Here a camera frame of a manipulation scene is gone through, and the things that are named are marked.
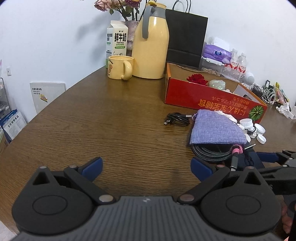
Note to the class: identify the water bottle middle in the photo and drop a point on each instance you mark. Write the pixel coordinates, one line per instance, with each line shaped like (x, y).
(241, 67)

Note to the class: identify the clear container with seeds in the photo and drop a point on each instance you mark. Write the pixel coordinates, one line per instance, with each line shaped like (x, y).
(211, 66)

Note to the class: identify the purple tissue pack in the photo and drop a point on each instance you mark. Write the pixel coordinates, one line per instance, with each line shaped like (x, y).
(217, 49)

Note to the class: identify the colourful snack packet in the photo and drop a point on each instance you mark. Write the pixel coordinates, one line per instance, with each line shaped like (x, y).
(281, 97)

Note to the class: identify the white robot figurine speaker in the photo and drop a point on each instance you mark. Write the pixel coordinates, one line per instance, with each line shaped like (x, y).
(248, 79)

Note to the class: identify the person's right hand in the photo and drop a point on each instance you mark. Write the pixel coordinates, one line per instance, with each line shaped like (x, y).
(285, 219)

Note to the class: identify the white ribbed bottle cap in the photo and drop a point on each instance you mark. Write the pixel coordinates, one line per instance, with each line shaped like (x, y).
(247, 123)

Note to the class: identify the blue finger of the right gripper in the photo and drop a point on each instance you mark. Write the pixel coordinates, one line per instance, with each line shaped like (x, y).
(268, 157)
(268, 171)

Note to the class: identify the water bottle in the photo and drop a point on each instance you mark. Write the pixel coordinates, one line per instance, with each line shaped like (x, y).
(241, 67)
(230, 68)

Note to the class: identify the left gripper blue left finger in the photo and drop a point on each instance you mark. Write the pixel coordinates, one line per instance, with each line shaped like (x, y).
(92, 169)

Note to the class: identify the water bottle left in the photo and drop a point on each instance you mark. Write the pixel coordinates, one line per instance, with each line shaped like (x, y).
(230, 68)

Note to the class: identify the red fabric flower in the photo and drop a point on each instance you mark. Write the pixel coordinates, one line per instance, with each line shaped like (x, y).
(197, 79)

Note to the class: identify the white power adapter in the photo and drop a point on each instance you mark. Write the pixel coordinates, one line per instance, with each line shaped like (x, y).
(292, 113)

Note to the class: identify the purple fabric pouch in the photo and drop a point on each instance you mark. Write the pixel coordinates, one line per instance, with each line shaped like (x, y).
(210, 127)

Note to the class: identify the white milk carton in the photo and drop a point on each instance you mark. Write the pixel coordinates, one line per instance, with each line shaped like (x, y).
(116, 39)

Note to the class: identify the yellow ceramic mug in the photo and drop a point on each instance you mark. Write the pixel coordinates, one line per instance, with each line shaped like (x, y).
(120, 67)

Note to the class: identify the crumpled white paper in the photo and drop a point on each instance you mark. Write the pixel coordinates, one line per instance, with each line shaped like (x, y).
(284, 109)

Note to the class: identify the black paper shopping bag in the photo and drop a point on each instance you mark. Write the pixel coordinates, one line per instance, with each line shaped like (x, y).
(187, 36)

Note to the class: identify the dried pink flower bouquet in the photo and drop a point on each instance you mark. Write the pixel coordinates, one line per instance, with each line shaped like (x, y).
(129, 10)

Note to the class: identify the yellow thermos jug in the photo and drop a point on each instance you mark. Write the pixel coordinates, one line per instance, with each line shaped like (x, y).
(150, 44)

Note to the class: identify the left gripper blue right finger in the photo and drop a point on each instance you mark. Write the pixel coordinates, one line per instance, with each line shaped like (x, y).
(201, 169)

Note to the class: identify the red cardboard pumpkin box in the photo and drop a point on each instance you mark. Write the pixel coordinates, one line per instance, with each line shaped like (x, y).
(235, 100)

